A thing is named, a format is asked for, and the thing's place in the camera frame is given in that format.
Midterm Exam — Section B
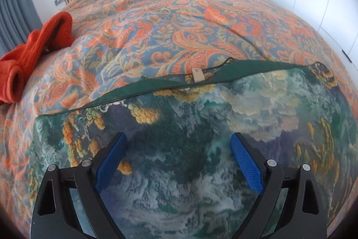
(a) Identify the red fleece garment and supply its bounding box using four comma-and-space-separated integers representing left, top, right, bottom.
1, 11, 75, 104

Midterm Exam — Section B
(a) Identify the green patterned padded jacket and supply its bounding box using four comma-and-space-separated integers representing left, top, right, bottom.
28, 59, 357, 238

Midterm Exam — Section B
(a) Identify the orange floral bed quilt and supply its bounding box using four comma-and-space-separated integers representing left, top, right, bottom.
1, 0, 357, 237

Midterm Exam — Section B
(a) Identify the grey blue curtain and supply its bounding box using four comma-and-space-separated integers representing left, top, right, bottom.
0, 0, 43, 56

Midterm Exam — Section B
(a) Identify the left wall switch panel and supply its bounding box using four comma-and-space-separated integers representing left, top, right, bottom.
55, 0, 64, 6

